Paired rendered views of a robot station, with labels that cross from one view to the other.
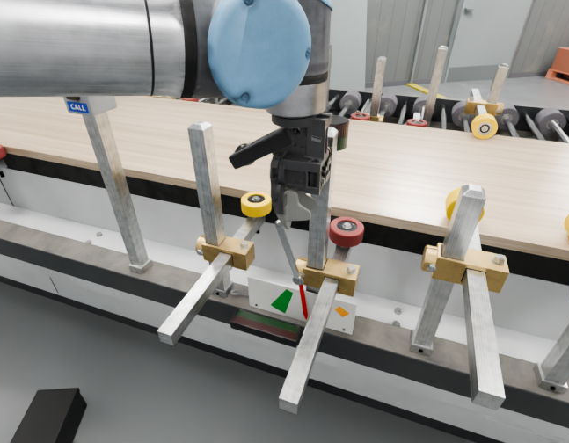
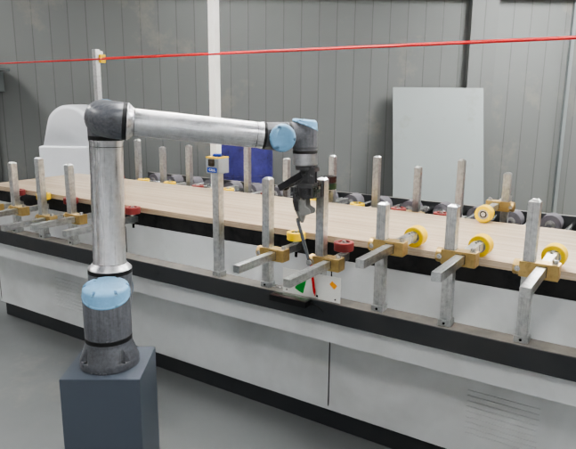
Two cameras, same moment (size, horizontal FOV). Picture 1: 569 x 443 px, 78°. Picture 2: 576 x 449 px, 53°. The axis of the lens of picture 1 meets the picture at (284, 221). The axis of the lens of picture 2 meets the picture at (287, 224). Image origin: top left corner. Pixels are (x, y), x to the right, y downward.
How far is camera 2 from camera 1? 162 cm
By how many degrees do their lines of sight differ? 25
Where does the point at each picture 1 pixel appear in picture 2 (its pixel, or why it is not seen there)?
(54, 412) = not seen: hidden behind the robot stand
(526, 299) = (458, 297)
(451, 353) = (395, 313)
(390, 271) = not seen: hidden behind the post
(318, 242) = (320, 238)
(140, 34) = (255, 133)
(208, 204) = (266, 220)
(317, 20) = (310, 133)
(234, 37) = (275, 134)
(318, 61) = (311, 146)
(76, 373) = not seen: hidden behind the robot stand
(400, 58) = (535, 191)
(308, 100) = (307, 159)
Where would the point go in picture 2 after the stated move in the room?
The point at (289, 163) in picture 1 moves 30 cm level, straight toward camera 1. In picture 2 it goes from (300, 185) to (279, 199)
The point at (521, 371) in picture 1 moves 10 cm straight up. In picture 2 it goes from (433, 321) to (434, 293)
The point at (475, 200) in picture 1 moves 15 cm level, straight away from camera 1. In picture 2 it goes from (382, 206) to (406, 201)
